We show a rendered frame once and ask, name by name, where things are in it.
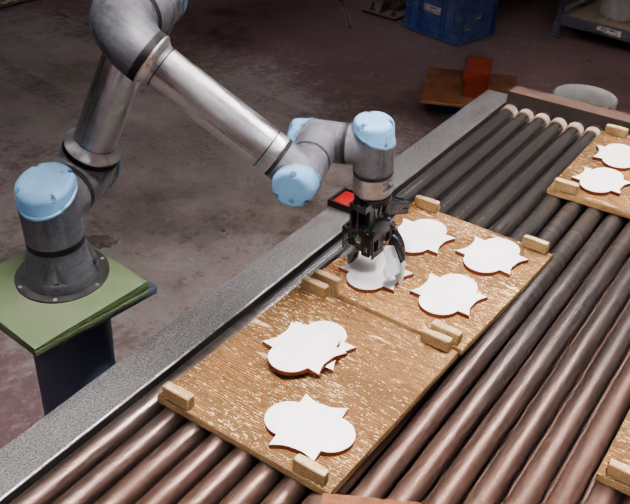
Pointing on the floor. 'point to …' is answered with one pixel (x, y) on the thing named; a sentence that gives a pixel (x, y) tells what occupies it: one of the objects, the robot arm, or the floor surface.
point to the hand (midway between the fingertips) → (376, 269)
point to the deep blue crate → (452, 19)
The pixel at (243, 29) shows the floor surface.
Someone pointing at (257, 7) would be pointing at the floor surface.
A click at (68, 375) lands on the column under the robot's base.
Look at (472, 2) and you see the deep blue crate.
